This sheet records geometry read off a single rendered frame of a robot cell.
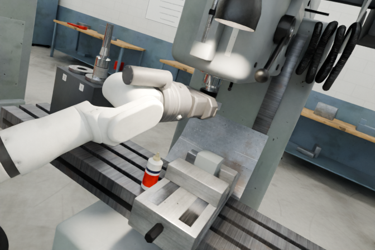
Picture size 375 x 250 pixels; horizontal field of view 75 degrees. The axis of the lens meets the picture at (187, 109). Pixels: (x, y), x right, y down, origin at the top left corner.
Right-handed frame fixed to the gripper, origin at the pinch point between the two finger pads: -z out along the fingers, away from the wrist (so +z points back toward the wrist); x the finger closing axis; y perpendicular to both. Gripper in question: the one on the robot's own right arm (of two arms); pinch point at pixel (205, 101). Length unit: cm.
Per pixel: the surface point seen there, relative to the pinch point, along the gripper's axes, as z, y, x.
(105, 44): 8.1, -4.5, 38.5
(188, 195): 7.7, 20.1, -9.2
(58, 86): 15, 15, 51
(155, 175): 7.9, 22.0, 2.2
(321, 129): -423, 65, 38
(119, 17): -297, -13, 518
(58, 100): 15, 20, 50
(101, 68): 8.6, 3.5, 37.4
